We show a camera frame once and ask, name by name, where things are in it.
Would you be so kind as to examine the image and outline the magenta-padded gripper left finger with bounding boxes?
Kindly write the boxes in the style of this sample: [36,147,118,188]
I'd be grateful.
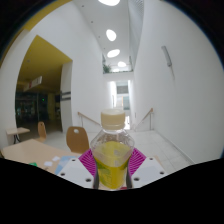
[56,147,98,190]

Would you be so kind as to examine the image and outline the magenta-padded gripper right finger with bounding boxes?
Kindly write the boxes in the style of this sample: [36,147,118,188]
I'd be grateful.
[126,147,167,190]

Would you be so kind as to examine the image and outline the clear bottle with yellow drink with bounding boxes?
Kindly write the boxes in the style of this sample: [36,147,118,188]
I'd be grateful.
[89,108,136,191]

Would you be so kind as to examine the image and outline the wooden chair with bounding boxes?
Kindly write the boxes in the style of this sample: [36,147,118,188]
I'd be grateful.
[36,120,48,143]
[65,125,91,155]

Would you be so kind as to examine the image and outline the wooden stair handrail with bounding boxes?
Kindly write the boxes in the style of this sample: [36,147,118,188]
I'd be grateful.
[77,111,102,128]
[134,107,155,132]

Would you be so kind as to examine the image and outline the small wooden side table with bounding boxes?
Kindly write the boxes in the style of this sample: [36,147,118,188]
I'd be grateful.
[5,126,31,145]

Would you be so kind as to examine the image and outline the white hanging sign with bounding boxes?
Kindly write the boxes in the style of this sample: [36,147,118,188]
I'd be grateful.
[22,75,44,92]

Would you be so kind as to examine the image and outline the green potted plant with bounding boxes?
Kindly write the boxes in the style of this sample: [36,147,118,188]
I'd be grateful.
[101,62,112,75]

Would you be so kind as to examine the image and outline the oval ceiling lights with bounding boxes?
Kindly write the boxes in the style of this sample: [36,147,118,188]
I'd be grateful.
[97,0,128,69]

